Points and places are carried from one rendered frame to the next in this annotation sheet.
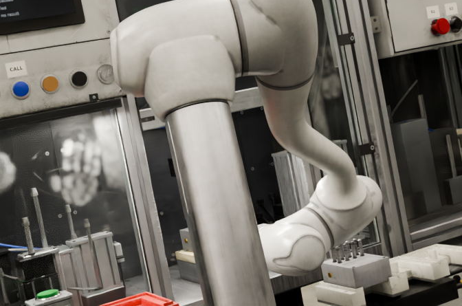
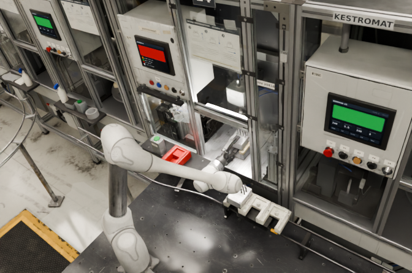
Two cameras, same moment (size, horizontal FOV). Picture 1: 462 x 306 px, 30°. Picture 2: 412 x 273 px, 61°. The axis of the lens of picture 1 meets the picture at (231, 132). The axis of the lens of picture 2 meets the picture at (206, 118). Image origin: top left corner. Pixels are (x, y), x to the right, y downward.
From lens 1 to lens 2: 223 cm
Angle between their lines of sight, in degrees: 72
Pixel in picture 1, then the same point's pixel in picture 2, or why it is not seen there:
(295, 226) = not seen: hidden behind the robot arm
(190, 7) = (106, 140)
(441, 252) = (283, 214)
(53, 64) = (167, 82)
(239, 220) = (111, 190)
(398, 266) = (259, 205)
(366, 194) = (222, 189)
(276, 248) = not seen: hidden behind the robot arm
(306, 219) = not seen: hidden behind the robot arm
